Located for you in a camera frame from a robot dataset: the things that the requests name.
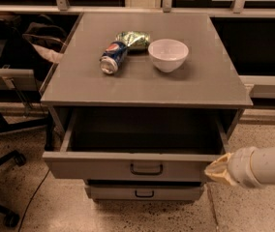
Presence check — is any grey top drawer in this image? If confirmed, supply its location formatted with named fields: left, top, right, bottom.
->
left=43, top=108, right=229, bottom=182

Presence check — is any black floor cable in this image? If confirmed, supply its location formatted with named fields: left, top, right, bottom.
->
left=16, top=169, right=51, bottom=232

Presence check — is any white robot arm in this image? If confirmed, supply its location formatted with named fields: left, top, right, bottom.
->
left=204, top=147, right=275, bottom=189

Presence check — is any black drawer handle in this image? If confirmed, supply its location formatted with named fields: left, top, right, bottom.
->
left=130, top=163, right=164, bottom=176
left=135, top=190, right=155, bottom=198

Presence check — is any dark bag with white cloth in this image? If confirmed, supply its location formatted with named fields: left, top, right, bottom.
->
left=22, top=14, right=68, bottom=64

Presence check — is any grey lower drawer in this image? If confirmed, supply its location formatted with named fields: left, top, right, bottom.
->
left=85, top=180, right=203, bottom=201

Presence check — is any white bowl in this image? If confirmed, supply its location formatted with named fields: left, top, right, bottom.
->
left=148, top=39, right=189, bottom=73

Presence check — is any black lower drawer handle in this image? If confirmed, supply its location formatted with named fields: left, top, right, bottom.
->
left=135, top=190, right=155, bottom=198

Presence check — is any grey side table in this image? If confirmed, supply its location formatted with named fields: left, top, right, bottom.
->
left=0, top=69, right=42, bottom=91

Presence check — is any blue Pepsi can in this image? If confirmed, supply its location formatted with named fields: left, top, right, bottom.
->
left=100, top=41, right=128, bottom=74

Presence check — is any green crumpled chip bag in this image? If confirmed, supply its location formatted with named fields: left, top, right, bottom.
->
left=116, top=31, right=150, bottom=51

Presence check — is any grey drawer cabinet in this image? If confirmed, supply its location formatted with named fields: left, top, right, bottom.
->
left=39, top=13, right=254, bottom=198

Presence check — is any black top drawer handle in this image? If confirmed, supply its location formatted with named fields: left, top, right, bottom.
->
left=130, top=163, right=164, bottom=176

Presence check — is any grey drawer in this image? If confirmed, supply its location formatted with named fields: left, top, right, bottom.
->
left=85, top=180, right=203, bottom=201
left=43, top=108, right=229, bottom=182

